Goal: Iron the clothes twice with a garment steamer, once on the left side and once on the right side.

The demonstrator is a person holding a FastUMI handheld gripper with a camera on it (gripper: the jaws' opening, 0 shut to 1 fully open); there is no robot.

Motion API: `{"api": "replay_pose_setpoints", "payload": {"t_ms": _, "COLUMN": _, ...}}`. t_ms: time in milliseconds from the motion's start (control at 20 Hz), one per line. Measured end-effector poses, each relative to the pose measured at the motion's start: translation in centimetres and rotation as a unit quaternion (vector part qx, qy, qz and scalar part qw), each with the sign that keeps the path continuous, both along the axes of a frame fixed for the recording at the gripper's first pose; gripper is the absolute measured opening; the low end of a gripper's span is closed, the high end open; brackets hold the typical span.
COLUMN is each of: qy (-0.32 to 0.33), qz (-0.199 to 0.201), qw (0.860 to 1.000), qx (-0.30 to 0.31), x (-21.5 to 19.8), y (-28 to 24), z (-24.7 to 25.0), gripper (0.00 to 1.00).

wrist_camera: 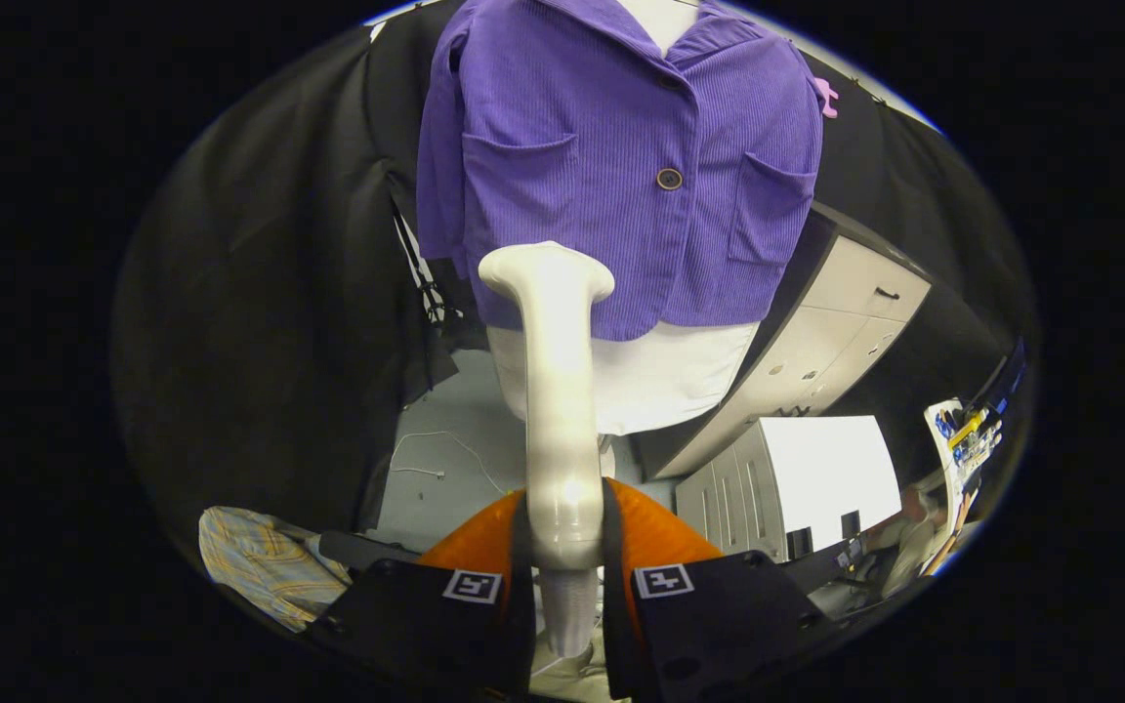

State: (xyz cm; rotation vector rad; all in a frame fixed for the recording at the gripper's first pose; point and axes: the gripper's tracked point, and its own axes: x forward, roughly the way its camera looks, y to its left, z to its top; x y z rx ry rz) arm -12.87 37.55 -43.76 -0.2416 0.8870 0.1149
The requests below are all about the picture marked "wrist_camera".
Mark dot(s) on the grey drawer cabinet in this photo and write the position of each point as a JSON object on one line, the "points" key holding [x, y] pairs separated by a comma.
{"points": [[846, 322]]}

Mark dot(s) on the white side table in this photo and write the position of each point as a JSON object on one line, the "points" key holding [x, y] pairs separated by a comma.
{"points": [[938, 420]]}

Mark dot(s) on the computer monitor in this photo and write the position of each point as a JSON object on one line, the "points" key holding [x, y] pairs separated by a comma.
{"points": [[1007, 381]]}

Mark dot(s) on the low white cabinet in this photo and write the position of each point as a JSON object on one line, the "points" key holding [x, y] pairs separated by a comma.
{"points": [[826, 469]]}

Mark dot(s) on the yellow bottle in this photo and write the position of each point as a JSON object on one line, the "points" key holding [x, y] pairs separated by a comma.
{"points": [[968, 430]]}

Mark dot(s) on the yellow plaid cloth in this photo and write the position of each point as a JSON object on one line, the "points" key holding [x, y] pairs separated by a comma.
{"points": [[260, 566]]}

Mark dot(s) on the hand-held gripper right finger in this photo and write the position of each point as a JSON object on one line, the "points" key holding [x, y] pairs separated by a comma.
{"points": [[719, 625]]}

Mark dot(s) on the white dress form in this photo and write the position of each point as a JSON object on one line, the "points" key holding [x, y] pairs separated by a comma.
{"points": [[670, 381]]}

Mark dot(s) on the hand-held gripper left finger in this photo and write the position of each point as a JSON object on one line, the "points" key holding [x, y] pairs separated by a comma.
{"points": [[406, 625]]}

